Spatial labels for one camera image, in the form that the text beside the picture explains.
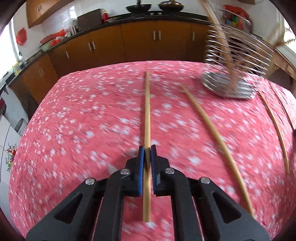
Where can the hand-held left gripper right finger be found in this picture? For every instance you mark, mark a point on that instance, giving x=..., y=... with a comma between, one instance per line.
x=155, y=176

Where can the brown wall cabinet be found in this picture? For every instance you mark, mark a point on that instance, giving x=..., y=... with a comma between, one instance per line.
x=38, y=10

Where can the grey bin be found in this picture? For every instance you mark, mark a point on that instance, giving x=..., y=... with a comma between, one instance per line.
x=21, y=127

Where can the metal cup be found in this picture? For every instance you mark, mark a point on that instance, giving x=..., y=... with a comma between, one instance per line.
x=74, y=29

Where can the red basin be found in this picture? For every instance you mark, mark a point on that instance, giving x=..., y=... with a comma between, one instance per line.
x=47, y=39

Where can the black kitchen countertop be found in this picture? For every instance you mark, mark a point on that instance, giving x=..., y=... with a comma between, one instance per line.
x=115, y=23

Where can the dark box on counter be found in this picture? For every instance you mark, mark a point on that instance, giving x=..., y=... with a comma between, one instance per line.
x=89, y=19

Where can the green basin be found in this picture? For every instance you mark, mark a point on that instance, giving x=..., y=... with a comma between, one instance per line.
x=45, y=47

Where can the wooden side table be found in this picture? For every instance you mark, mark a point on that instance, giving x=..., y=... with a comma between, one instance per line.
x=286, y=62

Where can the straight bamboo chopstick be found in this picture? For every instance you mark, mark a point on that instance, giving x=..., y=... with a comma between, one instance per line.
x=147, y=115

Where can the red bottle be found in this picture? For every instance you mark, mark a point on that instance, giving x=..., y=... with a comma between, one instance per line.
x=105, y=16

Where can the brown kitchen base cabinets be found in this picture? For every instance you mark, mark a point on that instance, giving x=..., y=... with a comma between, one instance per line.
x=138, y=44

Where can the large red plastic bag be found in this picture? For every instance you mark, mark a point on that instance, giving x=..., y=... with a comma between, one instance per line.
x=235, y=12

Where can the black wok with lid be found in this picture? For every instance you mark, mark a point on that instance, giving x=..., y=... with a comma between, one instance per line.
x=171, y=6

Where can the red floral tablecloth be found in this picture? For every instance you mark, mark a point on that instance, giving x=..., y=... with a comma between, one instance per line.
x=81, y=115

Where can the long bamboo chopstick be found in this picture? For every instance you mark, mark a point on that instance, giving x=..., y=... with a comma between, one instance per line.
x=209, y=11
x=280, y=134
x=288, y=111
x=225, y=149

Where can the white floral appliance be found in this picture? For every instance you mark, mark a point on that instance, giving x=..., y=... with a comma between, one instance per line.
x=9, y=157

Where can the white plastic bag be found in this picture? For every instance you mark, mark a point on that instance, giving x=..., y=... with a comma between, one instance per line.
x=70, y=24

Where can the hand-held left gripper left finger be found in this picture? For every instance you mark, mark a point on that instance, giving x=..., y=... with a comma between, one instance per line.
x=140, y=176

